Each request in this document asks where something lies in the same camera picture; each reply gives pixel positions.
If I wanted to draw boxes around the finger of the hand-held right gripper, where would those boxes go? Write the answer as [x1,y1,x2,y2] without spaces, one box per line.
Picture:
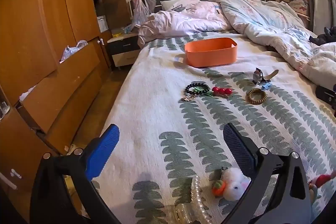
[315,84,336,117]

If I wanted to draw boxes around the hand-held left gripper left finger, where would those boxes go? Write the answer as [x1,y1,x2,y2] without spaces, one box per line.
[31,123,124,224]

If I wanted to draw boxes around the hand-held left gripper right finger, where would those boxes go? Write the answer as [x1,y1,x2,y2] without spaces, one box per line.
[223,122,313,224]

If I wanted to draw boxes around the green hair clip red balls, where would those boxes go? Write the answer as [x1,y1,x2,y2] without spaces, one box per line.
[201,86,238,97]

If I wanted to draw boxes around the orange plastic basket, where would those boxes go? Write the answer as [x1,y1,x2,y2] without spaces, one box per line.
[184,38,238,68]

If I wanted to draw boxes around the dark clothing pile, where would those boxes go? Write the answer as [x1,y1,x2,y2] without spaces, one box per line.
[309,27,336,46]

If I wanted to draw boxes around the pearl hair claw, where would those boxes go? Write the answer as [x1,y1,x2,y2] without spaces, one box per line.
[174,175,213,224]

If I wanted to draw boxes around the silver wristwatch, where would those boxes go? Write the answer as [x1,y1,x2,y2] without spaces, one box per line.
[253,68,279,83]

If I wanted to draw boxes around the leaf patterned bedspread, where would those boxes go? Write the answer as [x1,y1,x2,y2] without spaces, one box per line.
[91,30,336,224]

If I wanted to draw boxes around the patterned cushion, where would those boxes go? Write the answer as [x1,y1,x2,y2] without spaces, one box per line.
[278,0,310,18]

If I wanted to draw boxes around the light blue printed duvet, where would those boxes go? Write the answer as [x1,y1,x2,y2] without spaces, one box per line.
[209,0,336,88]

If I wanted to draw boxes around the plastic bag in drawer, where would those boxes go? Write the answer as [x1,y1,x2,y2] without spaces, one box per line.
[60,40,88,62]

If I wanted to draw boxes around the nightstand with dark drawer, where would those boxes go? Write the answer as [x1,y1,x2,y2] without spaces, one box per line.
[106,32,142,71]

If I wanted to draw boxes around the pink duvet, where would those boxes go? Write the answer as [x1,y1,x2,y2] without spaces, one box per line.
[138,0,233,47]

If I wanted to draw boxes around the wooden wardrobe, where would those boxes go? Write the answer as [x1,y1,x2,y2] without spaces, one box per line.
[0,0,132,224]

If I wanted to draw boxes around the hanging plastic bag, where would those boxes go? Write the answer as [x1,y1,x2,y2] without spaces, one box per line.
[123,0,156,33]

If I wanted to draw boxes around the white pillow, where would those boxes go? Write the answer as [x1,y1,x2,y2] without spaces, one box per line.
[160,0,200,10]

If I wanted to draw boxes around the white pompom plush keychain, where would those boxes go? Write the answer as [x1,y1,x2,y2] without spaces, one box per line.
[211,168,252,201]

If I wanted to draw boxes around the brown spiral hair tie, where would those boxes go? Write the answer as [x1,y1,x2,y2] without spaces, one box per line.
[246,88,267,104]

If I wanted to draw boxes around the black bead bracelet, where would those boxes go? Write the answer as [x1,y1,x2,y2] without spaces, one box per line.
[181,83,211,102]

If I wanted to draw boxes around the red white santa keychain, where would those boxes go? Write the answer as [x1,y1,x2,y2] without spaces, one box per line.
[308,170,336,201]

